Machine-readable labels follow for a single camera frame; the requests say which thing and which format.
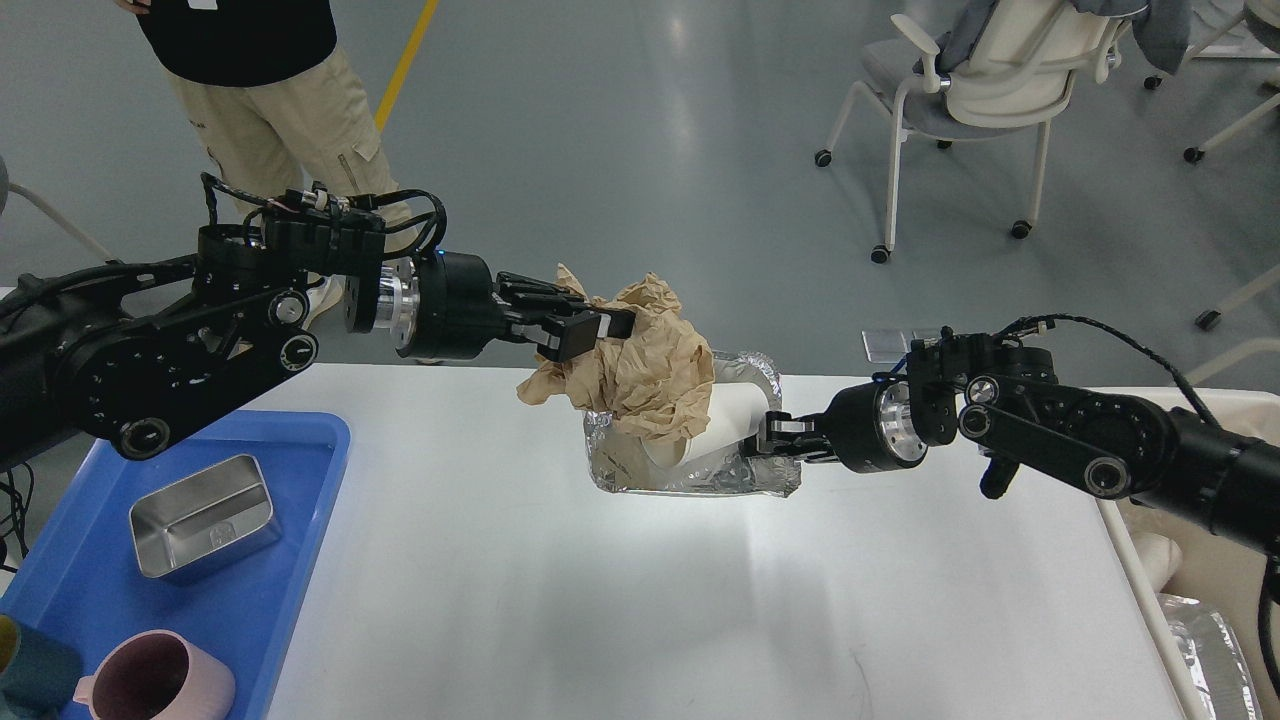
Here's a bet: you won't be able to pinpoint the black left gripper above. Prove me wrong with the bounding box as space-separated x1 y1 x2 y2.
378 251 612 363

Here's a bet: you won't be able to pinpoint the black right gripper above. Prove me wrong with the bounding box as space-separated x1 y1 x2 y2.
745 380 927 474

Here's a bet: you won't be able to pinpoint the white paper cup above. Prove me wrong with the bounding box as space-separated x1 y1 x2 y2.
641 382 771 468

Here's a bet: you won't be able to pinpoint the brown paper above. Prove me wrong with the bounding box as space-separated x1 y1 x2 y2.
516 272 716 442

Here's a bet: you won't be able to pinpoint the aluminium foil container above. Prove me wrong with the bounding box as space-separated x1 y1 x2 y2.
582 411 803 498

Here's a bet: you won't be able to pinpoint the square steel tray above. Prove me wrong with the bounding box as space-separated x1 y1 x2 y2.
128 454 284 585

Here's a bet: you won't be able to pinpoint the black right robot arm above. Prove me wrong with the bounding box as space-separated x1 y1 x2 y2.
739 314 1279 682

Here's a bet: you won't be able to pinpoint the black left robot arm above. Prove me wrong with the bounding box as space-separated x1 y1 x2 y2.
1 173 635 470

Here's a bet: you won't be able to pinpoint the clear floor socket cover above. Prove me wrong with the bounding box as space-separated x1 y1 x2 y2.
861 328 942 365

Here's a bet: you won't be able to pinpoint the person in beige trousers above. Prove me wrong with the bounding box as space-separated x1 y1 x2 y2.
115 0 442 331

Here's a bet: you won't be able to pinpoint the white office chair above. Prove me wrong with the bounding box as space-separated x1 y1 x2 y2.
814 1 1132 264

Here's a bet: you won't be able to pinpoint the chair legs at right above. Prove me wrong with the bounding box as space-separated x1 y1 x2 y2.
1146 0 1280 391

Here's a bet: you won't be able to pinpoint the beige plastic bin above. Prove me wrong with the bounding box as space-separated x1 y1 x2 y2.
1080 387 1280 720

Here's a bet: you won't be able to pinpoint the chair base at left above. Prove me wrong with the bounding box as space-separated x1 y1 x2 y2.
1 156 120 264

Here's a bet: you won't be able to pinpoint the grey jacket on chair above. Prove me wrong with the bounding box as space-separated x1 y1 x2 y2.
934 1 1190 76

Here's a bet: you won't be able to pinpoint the teal cup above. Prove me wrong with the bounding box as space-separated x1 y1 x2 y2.
1 615 83 719

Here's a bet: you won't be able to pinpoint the black cable at left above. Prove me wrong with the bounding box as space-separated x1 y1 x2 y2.
0 460 37 571

